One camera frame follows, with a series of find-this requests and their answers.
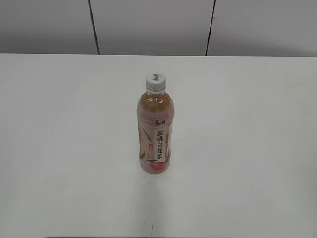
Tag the white bottle cap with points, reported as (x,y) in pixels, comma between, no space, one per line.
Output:
(155,83)

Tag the peach oolong tea bottle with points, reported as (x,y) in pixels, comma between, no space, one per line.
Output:
(155,114)

